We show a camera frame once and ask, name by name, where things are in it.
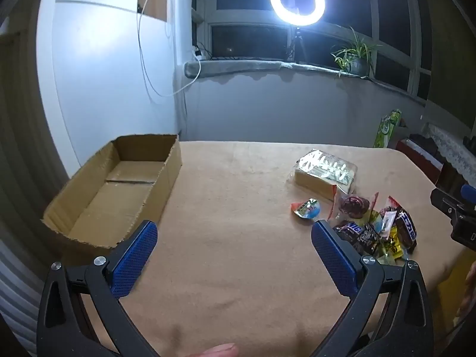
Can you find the dark curtain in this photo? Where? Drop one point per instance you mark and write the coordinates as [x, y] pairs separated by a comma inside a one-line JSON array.
[[450, 44]]

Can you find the white lace cloth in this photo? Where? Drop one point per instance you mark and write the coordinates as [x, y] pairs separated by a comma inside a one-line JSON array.
[[452, 148]]

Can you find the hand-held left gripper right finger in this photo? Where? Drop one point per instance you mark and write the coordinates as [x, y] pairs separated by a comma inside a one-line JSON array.
[[334, 262]]

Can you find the person's left hand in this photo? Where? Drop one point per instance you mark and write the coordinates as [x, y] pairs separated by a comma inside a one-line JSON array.
[[221, 351]]

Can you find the green printed bag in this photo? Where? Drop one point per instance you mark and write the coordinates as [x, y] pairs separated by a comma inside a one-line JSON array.
[[386, 130]]

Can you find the clear red-edged dark snack packet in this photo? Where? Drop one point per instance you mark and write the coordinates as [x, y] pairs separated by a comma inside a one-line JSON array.
[[353, 204]]

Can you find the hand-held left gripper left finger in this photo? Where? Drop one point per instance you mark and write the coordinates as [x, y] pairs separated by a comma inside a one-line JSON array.
[[134, 258]]

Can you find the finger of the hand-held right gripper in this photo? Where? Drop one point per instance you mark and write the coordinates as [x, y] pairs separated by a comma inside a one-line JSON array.
[[446, 200], [469, 192]]

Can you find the yellow candy packet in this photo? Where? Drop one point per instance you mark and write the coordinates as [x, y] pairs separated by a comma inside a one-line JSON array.
[[390, 245]]

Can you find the dark cookie packet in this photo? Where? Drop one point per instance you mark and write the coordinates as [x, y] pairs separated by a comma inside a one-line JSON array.
[[362, 241]]

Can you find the cardboard box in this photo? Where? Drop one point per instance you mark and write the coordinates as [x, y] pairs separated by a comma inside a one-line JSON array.
[[111, 197]]

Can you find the window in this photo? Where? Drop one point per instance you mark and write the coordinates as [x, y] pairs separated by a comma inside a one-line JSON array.
[[253, 41]]

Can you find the large brown chocolate bar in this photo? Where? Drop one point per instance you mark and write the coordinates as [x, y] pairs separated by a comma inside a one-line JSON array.
[[406, 228]]

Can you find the potted spider plant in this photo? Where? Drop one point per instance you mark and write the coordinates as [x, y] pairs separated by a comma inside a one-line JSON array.
[[355, 59]]

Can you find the grey sill padding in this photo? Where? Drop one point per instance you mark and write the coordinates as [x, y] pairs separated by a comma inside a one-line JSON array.
[[238, 66]]

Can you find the small brown chocolate bar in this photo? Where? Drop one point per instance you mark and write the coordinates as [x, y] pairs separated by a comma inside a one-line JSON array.
[[347, 227]]

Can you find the bagged sliced bread loaf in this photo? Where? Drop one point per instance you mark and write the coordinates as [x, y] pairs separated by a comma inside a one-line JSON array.
[[323, 174]]

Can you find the light tripod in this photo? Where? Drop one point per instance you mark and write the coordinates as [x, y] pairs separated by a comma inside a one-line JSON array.
[[297, 44]]

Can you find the power strip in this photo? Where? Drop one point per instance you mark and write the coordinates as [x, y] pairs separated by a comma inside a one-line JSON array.
[[197, 52]]

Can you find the red candy wrapper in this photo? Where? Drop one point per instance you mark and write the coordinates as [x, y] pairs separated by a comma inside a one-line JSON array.
[[393, 201]]

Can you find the red box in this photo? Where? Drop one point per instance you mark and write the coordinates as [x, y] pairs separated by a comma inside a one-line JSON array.
[[420, 156]]

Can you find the small colourful candy pouch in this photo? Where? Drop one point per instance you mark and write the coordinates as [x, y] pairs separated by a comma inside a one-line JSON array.
[[305, 210]]

